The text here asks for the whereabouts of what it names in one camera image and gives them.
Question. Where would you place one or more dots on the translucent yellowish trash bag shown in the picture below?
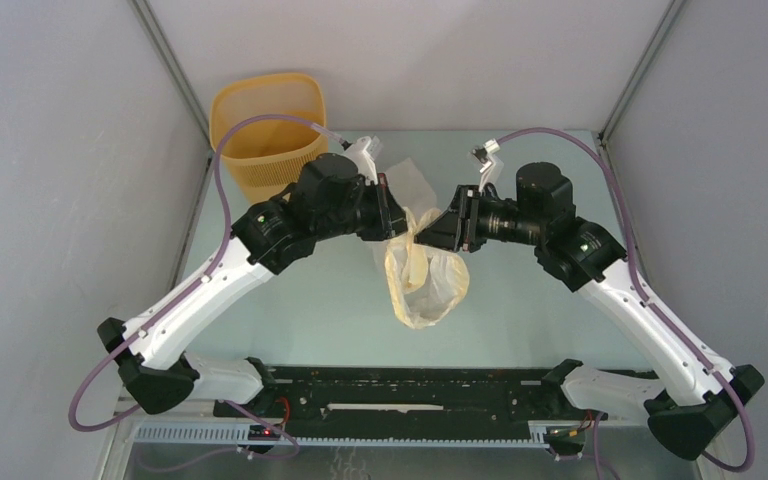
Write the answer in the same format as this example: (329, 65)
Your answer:
(425, 284)

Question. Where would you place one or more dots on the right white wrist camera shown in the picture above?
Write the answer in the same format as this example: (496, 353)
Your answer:
(489, 165)

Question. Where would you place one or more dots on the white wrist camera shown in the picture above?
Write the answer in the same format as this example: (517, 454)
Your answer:
(363, 153)
(489, 165)

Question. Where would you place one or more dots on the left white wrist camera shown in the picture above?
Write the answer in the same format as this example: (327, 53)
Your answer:
(363, 153)

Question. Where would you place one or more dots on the small lit circuit board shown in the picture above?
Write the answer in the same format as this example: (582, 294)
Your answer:
(262, 433)

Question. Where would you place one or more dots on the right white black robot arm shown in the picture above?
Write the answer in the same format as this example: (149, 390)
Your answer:
(695, 393)

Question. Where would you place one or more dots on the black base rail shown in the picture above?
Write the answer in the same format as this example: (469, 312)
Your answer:
(436, 407)

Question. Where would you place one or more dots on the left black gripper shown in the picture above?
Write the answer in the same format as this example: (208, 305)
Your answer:
(393, 216)

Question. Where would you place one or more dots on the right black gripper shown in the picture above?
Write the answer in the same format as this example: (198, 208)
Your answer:
(452, 229)

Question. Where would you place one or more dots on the orange plastic trash bin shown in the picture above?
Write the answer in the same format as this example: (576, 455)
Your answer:
(265, 156)

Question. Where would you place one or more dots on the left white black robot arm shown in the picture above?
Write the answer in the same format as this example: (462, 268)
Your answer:
(150, 349)

